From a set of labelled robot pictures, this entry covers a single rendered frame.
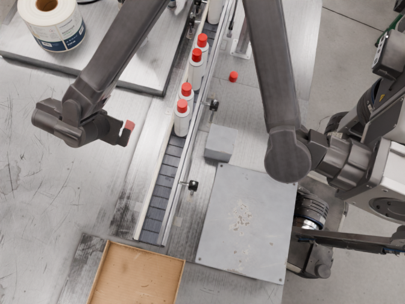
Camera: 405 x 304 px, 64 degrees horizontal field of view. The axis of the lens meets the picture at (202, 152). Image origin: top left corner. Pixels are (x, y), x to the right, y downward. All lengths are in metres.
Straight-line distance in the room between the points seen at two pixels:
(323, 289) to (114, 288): 1.33
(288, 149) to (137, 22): 0.32
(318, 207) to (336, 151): 1.16
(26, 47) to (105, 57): 0.88
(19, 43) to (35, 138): 0.39
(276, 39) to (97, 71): 0.32
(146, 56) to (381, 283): 1.82
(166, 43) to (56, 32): 0.41
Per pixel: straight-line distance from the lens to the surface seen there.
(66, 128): 0.72
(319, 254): 1.83
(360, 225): 2.28
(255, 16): 0.52
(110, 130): 0.80
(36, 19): 1.35
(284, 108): 0.54
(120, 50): 0.60
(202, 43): 1.15
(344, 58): 2.76
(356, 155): 0.57
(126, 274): 1.14
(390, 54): 0.72
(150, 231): 1.09
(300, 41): 1.57
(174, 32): 1.42
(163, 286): 1.13
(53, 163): 1.27
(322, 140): 0.58
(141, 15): 0.58
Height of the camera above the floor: 1.96
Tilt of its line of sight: 69 degrees down
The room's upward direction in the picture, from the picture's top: 12 degrees clockwise
